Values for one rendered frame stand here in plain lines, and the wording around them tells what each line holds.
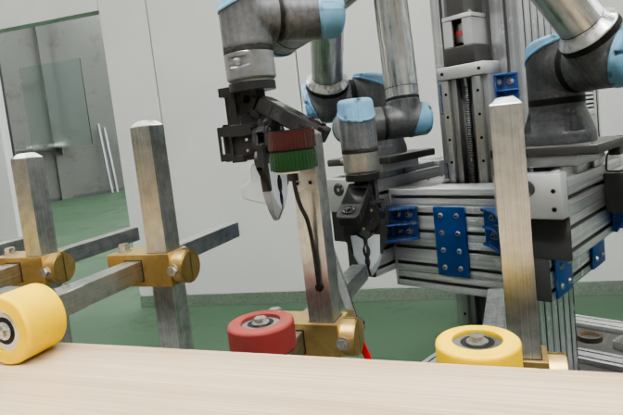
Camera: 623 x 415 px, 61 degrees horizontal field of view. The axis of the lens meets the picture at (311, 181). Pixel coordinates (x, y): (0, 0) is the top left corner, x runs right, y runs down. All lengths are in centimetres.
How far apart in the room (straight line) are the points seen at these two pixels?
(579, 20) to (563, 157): 28
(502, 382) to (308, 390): 16
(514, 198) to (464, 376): 23
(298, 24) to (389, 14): 43
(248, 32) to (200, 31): 290
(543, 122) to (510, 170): 61
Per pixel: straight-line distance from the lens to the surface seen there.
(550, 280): 119
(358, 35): 337
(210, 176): 365
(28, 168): 98
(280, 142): 63
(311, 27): 83
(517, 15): 149
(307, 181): 68
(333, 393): 49
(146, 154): 81
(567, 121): 124
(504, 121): 63
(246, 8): 80
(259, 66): 79
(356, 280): 97
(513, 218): 64
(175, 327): 85
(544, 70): 124
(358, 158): 105
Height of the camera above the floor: 112
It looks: 5 degrees down
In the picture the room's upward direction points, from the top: 6 degrees counter-clockwise
